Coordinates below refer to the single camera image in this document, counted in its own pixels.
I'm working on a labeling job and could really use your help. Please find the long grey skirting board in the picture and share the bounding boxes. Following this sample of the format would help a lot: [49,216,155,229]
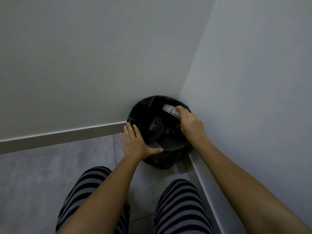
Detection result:
[0,121,127,155]

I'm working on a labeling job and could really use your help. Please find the round bin with black bag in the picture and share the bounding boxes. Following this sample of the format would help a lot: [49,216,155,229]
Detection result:
[126,95,194,170]

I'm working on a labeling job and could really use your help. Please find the grey black striped trousers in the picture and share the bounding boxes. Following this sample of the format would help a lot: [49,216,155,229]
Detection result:
[55,166,215,234]

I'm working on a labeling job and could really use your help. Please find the short grey skirting board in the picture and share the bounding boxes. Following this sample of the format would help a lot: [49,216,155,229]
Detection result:
[189,153,242,234]

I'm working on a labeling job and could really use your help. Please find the person's left hand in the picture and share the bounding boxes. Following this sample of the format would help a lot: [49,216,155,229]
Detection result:
[119,122,164,162]

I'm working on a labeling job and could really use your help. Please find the person's right forearm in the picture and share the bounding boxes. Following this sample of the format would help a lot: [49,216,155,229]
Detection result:
[193,137,312,234]

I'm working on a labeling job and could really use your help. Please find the clear plastic wrapper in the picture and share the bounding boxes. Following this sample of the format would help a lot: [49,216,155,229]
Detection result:
[162,104,182,120]

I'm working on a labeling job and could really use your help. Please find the person's left forearm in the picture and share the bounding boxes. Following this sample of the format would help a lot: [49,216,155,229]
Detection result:
[59,155,145,234]

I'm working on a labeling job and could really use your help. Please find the person's right hand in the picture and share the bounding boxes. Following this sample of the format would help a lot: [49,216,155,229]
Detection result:
[176,106,208,147]

